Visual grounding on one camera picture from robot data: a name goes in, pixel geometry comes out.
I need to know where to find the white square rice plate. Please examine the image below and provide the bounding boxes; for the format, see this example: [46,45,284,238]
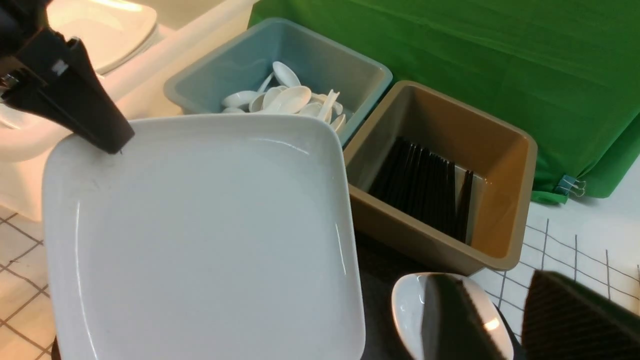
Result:
[42,114,366,360]

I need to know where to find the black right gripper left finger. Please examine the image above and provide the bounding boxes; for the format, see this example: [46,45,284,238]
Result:
[420,274,511,360]

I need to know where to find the tan plastic bin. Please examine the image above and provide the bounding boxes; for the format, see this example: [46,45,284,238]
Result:
[343,80,538,276]

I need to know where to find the green cloth backdrop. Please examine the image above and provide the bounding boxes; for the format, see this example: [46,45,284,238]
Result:
[249,0,640,205]

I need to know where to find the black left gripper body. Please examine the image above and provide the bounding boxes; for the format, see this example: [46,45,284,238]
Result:
[0,0,51,89]

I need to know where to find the large white plastic bin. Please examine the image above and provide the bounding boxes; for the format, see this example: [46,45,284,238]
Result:
[0,0,255,223]

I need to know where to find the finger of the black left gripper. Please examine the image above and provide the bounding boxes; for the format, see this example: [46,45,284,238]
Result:
[1,28,135,154]

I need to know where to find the teal plastic bin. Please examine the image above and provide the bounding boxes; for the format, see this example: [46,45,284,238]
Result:
[164,18,393,147]

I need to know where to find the white spoons pile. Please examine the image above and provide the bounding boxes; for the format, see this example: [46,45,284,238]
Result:
[221,61,349,134]

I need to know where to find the small white dish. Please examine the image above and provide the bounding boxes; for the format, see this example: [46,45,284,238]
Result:
[391,272,515,360]

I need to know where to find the black serving tray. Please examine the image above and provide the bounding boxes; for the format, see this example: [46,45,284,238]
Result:
[50,230,526,360]

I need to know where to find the top stacked white square plate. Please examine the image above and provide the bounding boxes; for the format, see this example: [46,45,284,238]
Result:
[46,0,158,76]

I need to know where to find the metal binder clip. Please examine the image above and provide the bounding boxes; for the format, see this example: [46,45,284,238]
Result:
[554,174,586,198]

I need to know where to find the black chopsticks bundle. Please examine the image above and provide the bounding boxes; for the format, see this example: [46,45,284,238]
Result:
[368,136,475,245]

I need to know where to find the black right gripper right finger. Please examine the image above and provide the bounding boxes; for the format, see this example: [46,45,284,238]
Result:
[521,270,640,360]

